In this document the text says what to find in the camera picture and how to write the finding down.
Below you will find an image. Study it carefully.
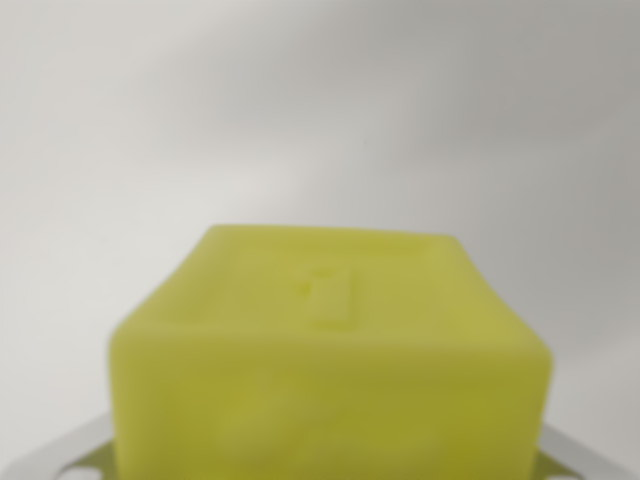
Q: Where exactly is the yellow cube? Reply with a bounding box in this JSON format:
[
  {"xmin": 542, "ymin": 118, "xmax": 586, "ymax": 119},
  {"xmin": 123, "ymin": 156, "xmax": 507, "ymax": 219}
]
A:
[{"xmin": 107, "ymin": 223, "xmax": 555, "ymax": 480}]

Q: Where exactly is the black grey gripper left finger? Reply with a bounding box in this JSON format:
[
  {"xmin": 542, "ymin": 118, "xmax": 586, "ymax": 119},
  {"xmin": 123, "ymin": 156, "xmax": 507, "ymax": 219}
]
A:
[{"xmin": 0, "ymin": 411, "xmax": 120, "ymax": 480}]

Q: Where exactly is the black grey gripper right finger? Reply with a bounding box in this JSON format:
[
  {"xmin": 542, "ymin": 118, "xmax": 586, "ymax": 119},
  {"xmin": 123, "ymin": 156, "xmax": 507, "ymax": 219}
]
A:
[{"xmin": 533, "ymin": 423, "xmax": 640, "ymax": 480}]

